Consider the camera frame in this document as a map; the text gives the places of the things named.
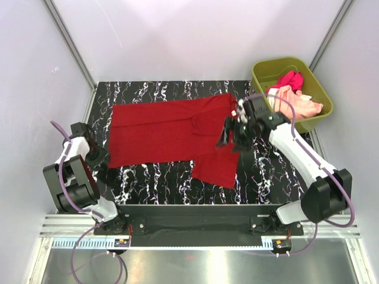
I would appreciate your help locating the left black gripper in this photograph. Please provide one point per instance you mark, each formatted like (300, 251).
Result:
(103, 155)

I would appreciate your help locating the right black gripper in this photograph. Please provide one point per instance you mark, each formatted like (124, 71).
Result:
(232, 125)

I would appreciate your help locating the red t-shirt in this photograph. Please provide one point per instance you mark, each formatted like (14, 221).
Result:
(172, 131)

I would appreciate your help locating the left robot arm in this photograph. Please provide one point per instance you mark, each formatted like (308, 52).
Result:
(72, 185)

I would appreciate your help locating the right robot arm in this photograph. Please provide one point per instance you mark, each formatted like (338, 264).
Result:
(328, 189)

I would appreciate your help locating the black marble pattern mat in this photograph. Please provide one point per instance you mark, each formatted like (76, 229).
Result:
(263, 176)

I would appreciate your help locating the olive green plastic bin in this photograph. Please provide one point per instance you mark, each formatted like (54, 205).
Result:
(265, 75)

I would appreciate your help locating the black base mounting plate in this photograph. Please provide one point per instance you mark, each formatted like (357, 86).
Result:
(148, 219)

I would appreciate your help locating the pink peach t-shirt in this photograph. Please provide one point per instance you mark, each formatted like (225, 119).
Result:
(293, 104)

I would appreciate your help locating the magenta t-shirt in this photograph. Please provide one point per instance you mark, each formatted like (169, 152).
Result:
(293, 79)

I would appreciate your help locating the aluminium frame rail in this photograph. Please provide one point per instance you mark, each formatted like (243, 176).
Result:
(72, 225)

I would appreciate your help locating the white slotted cable duct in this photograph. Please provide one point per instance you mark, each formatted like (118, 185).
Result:
(264, 244)

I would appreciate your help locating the left aluminium corner post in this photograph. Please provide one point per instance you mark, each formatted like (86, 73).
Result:
(68, 40)

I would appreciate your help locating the aluminium corner post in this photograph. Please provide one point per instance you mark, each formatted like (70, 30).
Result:
(340, 16)
(68, 40)

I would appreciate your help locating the right aluminium corner post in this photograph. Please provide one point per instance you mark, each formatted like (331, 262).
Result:
(340, 16)

